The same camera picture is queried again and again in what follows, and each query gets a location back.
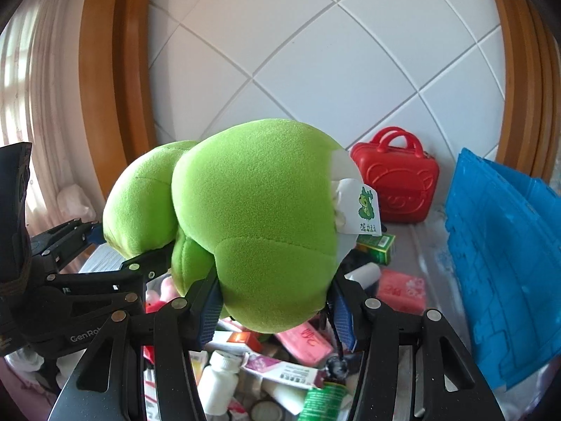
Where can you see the green frog plush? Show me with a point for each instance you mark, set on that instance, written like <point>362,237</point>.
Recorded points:
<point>245,210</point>

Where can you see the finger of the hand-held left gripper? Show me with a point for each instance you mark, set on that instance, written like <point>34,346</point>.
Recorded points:
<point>65,241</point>
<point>109,280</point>

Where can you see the green can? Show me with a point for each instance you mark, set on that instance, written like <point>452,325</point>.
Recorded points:
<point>324,401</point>

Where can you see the green medicine box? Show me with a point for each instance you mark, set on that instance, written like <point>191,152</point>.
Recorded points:
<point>377,248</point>

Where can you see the pink tissue pack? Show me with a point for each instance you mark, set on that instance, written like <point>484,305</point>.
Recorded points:
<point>304,342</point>
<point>401,291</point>

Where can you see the white cylindrical bottle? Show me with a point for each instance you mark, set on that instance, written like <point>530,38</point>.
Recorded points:
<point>363,274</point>

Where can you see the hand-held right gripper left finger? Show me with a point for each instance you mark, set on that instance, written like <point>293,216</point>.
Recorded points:
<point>209,315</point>

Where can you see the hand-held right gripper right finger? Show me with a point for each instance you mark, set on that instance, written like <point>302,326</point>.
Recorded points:
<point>344,320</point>

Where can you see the white plastic bag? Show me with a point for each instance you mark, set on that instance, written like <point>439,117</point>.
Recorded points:
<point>76,204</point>

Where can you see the white printed box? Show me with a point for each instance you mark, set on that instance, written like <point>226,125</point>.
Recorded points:
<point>105,258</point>

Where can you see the white plastic pill bottle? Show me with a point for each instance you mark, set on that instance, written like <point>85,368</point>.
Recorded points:
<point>219,386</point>

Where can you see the blue plastic crate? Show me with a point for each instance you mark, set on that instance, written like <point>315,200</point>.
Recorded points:
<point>504,272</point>

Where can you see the white orange medicine box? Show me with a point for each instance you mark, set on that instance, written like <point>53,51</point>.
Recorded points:
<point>241,341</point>

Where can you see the cardboard tube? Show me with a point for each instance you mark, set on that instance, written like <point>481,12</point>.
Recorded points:
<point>266,413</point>

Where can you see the red toy suitcase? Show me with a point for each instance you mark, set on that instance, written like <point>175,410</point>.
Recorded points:
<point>394,184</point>

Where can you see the black cylinder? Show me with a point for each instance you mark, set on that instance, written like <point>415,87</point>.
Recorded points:
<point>337,367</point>

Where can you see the light curtain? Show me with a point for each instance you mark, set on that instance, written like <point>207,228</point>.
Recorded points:
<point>44,96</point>

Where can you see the pink pig plush red clothes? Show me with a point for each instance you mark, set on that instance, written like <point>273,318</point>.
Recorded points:
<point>164,291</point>

